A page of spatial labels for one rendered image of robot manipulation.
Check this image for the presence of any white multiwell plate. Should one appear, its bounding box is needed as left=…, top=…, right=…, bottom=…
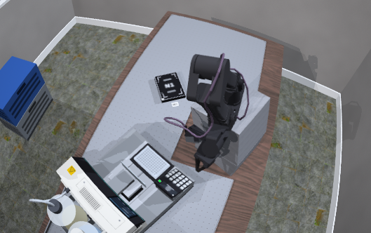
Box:
left=134, top=145, right=170, bottom=179

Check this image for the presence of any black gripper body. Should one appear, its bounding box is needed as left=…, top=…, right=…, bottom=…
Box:
left=194, top=152, right=221, bottom=168

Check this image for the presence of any translucent bottle with dark grey cap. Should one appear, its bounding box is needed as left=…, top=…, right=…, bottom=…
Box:
left=47, top=194, right=89, bottom=230

